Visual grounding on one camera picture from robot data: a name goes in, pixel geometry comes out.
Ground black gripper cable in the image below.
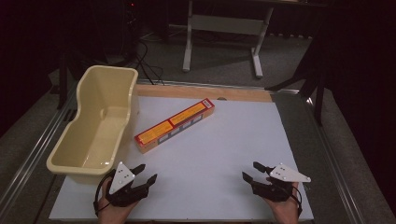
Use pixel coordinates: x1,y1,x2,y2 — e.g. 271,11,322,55
290,182,304,218
93,169,117,217

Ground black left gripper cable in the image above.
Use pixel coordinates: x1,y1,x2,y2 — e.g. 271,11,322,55
93,169,117,217

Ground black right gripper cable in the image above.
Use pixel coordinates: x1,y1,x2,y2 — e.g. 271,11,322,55
290,182,304,218

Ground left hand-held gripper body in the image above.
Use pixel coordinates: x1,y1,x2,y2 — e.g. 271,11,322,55
105,161,150,208

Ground cream plastic bin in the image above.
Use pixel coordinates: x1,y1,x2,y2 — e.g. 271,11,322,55
46,64,140,185

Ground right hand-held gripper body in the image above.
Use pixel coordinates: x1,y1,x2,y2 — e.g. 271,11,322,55
250,162,312,203

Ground long red and orange box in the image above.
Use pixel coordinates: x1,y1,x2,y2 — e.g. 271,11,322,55
134,98,216,155

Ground black stand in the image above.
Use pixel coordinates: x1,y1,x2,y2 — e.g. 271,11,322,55
265,29,327,126

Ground black floor cables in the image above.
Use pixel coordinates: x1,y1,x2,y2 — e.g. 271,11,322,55
123,38,166,87

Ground white metal table frame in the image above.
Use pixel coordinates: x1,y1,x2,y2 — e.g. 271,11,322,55
181,0,276,79

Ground person's right hand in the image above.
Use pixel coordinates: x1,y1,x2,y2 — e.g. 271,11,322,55
270,182,301,224

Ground person's left hand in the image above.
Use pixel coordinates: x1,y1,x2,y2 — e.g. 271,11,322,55
97,179,138,224

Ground white sheet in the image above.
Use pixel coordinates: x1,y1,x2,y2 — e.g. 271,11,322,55
49,94,315,222

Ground metal rail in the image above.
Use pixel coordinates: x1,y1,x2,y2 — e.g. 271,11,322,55
0,88,79,217
305,96,366,224
135,78,301,94

